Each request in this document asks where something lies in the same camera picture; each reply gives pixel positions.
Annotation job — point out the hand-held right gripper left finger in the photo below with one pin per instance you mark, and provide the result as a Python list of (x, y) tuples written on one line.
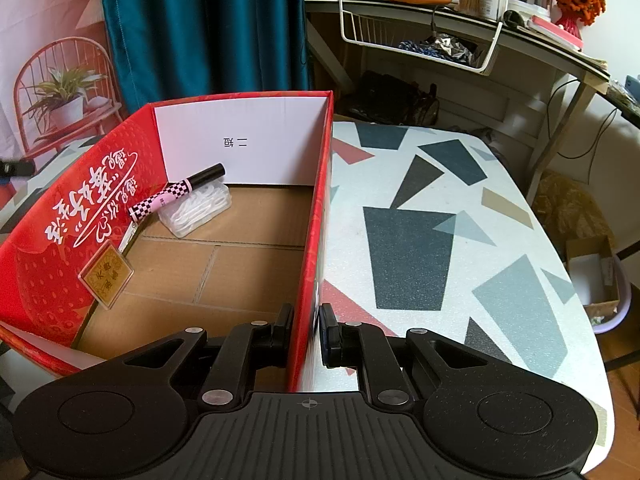
[(285, 327)]

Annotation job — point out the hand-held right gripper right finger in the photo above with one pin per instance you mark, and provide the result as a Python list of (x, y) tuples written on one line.
[(327, 332)]

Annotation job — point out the clear box of floss picks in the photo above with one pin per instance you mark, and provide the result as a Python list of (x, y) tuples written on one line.
[(200, 211)]

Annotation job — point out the red cardboard box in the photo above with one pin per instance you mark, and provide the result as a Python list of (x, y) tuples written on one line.
[(260, 160)]

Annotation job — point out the pink checkered mascara tube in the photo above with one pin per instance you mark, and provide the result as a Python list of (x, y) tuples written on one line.
[(165, 200)]

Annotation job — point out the gold square case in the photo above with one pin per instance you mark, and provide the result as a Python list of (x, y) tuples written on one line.
[(107, 272)]

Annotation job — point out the geometric patterned tablecloth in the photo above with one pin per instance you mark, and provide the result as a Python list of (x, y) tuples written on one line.
[(415, 260)]

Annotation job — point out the black bag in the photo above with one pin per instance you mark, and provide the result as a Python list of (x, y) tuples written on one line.
[(395, 97)]

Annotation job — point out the small cardboard box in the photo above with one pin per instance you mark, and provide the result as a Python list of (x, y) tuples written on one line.
[(592, 275)]

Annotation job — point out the yellow plastic bag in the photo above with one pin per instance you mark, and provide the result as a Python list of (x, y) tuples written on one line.
[(570, 210)]

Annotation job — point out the purple plastic bin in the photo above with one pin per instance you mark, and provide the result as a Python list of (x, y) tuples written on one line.
[(622, 300)]

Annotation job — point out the teal curtain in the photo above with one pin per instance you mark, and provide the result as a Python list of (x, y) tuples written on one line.
[(200, 30)]

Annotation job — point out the black headphones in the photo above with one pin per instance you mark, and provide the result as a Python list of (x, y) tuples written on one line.
[(515, 19)]

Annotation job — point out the black side table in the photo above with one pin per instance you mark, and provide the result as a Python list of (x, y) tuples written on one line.
[(625, 102)]

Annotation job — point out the pink book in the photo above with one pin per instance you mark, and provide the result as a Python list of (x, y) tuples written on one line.
[(555, 30)]

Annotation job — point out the red vase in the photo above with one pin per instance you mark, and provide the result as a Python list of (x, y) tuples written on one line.
[(570, 25)]

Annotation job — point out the pink printed wall poster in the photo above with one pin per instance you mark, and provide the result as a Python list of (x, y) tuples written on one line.
[(55, 60)]

